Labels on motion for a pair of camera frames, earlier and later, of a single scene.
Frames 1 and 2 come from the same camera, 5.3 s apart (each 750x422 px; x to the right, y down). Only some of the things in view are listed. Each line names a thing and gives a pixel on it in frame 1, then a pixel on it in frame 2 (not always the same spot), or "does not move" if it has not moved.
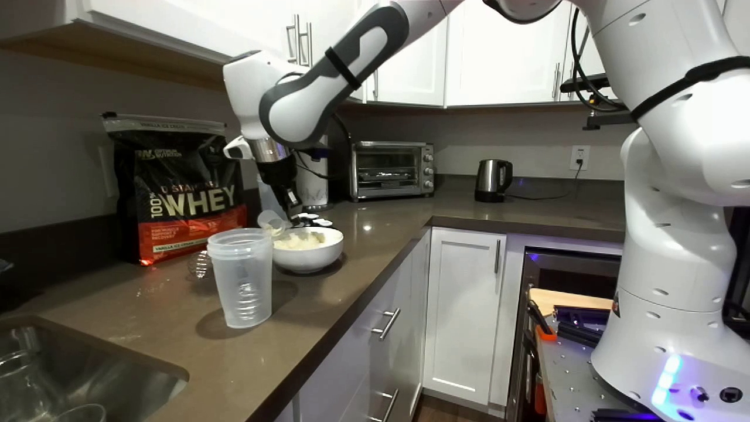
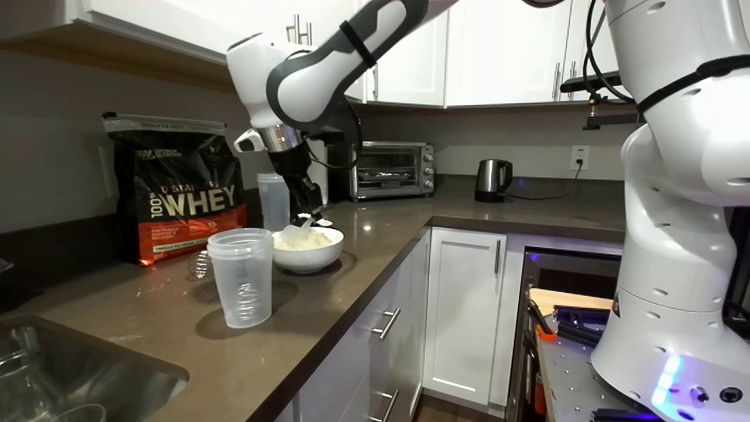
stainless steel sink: x=57 y=373 does not move
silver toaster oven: x=393 y=171 does not move
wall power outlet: x=580 y=158 does not move
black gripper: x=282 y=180 to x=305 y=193
